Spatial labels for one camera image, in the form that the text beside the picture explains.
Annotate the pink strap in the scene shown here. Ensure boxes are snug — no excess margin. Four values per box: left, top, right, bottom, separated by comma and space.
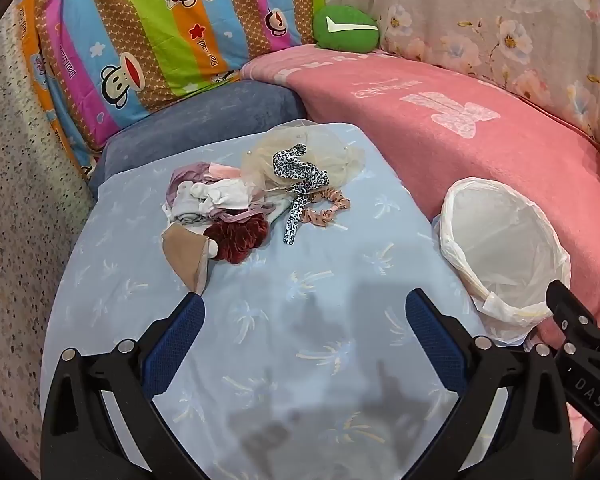
215, 202, 278, 223

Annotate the leopard print hair ribbon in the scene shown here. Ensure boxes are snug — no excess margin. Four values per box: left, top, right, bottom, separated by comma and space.
271, 143, 331, 247

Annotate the beige face mask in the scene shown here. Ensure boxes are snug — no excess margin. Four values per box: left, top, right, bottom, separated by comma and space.
161, 223, 216, 295

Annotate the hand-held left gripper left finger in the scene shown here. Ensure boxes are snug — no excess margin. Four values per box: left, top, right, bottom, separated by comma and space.
40, 292, 206, 480

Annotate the pink dotted scrunchie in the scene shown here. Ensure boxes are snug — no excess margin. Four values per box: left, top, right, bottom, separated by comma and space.
300, 189, 352, 227

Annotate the beige tulle hair bow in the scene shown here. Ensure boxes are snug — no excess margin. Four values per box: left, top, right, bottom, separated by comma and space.
241, 121, 366, 196

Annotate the pink blanket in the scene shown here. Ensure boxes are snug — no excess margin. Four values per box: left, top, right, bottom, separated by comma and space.
240, 44, 600, 351

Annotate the grey floral sheet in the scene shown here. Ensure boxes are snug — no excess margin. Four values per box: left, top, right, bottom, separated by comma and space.
320, 0, 600, 141

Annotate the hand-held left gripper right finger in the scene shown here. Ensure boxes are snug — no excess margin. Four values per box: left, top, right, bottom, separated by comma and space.
405, 288, 573, 480

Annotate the green cushion with white check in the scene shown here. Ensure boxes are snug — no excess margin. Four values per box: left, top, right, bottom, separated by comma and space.
312, 5, 381, 53

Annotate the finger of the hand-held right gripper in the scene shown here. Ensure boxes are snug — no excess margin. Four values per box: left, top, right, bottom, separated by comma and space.
546, 280, 600, 436

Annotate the blue grey cushion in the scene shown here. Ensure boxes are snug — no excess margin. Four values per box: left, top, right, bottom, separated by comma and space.
87, 79, 308, 201

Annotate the white crumpled cloth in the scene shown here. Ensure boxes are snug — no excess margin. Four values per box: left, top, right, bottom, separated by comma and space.
170, 178, 261, 223

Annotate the striped cartoon monkey quilt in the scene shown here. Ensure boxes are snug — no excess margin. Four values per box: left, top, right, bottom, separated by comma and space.
17, 0, 331, 181

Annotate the light blue palm print cloth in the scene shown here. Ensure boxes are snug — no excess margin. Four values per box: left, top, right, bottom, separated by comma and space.
40, 120, 511, 480

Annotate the white plastic lined bin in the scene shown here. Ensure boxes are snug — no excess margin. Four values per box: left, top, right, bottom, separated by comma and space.
432, 177, 573, 348

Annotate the mauve cloth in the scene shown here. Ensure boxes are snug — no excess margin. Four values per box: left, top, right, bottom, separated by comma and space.
166, 161, 213, 211

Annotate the dark red velvet scrunchie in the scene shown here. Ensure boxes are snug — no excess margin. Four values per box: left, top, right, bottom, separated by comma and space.
203, 215, 271, 266

